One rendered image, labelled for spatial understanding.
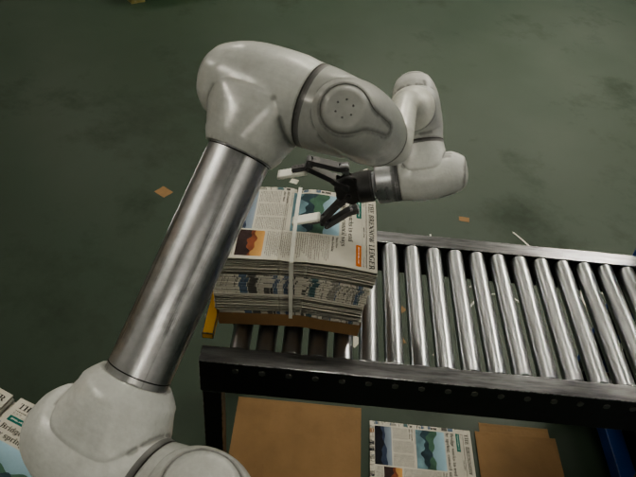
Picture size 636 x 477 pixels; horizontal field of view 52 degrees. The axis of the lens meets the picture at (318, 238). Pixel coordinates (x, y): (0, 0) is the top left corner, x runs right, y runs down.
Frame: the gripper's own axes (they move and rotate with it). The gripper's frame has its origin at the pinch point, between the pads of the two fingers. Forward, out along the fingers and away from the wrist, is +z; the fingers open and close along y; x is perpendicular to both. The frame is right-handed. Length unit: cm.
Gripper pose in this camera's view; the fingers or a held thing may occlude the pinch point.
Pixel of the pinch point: (290, 197)
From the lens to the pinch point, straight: 156.2
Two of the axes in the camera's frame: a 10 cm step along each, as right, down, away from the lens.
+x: 0.6, -6.5, 7.6
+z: -9.7, 1.3, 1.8
